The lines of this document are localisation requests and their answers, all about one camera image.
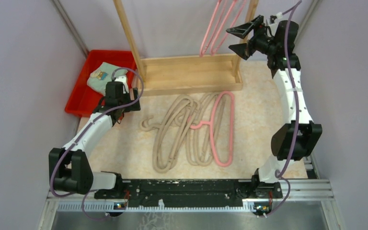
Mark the red plastic bin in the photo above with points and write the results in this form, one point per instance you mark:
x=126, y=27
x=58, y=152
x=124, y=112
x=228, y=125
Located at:
x=83, y=99

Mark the aluminium frame rail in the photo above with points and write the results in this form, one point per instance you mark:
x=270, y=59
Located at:
x=294, y=190

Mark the wooden hanger rack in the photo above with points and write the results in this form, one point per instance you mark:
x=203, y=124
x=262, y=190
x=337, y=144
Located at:
x=185, y=74

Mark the green folded cloth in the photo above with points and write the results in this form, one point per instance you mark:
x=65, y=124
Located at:
x=106, y=72

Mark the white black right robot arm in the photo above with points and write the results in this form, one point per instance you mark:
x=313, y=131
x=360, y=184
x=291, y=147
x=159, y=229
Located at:
x=299, y=134

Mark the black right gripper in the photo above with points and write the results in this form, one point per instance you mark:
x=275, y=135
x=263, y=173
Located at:
x=245, y=50

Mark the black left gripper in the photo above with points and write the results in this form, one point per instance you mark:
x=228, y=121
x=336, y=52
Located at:
x=133, y=107

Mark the pink plastic hanger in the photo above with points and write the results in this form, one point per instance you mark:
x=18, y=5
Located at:
x=210, y=124
x=205, y=44
x=227, y=14

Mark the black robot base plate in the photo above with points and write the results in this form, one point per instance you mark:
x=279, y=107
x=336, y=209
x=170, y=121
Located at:
x=214, y=193

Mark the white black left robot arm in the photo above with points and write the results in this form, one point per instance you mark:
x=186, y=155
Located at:
x=69, y=169

